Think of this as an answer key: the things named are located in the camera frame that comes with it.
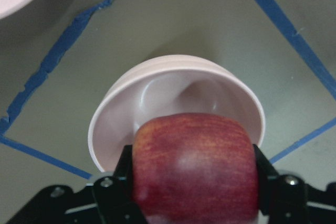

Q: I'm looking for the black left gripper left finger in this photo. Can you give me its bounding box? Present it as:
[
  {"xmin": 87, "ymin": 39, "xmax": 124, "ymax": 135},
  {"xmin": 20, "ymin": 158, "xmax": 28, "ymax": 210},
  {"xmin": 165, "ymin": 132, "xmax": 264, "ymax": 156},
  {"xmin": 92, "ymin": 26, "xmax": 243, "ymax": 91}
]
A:
[{"xmin": 92, "ymin": 145, "xmax": 147, "ymax": 223}]

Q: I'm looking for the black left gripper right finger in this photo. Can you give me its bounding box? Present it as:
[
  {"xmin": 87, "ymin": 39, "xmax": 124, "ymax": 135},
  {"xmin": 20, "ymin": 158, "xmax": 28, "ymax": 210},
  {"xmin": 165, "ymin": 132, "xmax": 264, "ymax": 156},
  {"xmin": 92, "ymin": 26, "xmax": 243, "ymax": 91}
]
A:
[{"xmin": 253, "ymin": 144, "xmax": 309, "ymax": 218}]

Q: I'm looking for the pink bowl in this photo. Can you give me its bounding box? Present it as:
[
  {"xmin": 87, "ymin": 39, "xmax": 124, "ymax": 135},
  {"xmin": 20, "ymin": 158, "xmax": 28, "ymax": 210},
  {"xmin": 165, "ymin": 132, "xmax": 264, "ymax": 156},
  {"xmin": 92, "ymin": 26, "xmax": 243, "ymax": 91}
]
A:
[{"xmin": 88, "ymin": 55, "xmax": 266, "ymax": 172}]

